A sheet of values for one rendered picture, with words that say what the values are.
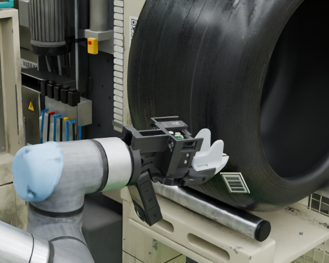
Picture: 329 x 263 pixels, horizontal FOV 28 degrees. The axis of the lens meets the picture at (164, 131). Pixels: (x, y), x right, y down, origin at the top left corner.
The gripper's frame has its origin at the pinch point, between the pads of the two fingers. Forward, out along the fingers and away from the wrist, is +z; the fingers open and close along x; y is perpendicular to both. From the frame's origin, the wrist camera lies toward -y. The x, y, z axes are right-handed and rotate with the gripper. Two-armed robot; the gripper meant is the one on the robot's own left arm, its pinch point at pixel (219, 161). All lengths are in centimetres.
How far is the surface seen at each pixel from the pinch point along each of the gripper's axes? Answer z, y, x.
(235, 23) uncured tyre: 6.8, 19.2, 12.8
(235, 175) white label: 10.1, -7.0, 4.5
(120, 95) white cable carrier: 19, -17, 56
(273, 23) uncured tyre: 13.4, 20.2, 10.5
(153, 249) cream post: 24, -50, 35
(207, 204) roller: 17.7, -22.4, 15.8
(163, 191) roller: 15.4, -26.6, 27.7
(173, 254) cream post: 32, -54, 34
